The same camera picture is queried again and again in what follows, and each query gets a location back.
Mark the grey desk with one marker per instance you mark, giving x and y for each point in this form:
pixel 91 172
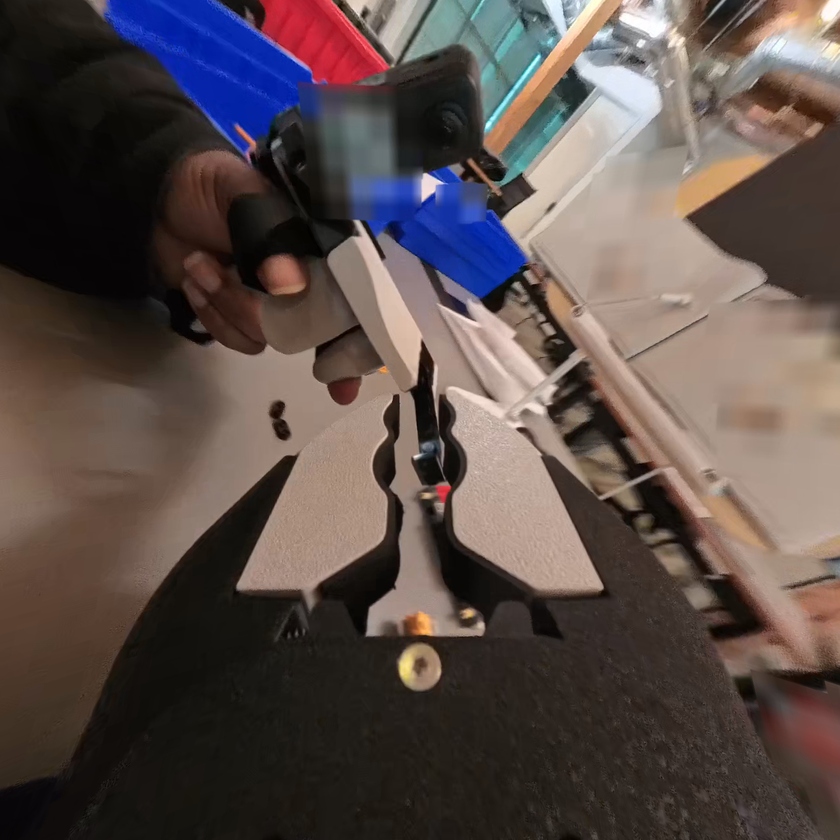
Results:
pixel 98 459

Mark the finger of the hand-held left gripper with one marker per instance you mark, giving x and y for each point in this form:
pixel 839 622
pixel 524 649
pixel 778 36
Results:
pixel 403 282
pixel 380 315

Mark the person's left hand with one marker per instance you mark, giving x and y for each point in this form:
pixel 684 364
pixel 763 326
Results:
pixel 197 216

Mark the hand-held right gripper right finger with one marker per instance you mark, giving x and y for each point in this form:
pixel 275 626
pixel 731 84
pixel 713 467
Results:
pixel 518 518

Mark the crumpled white paper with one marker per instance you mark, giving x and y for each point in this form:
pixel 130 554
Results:
pixel 492 354

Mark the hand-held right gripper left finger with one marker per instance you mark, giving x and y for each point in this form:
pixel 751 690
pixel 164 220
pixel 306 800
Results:
pixel 328 512

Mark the long black orange brick strip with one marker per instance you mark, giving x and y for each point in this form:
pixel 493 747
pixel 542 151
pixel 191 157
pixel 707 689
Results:
pixel 426 407

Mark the black knobbly brick piece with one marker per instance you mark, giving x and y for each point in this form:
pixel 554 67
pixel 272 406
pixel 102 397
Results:
pixel 281 420

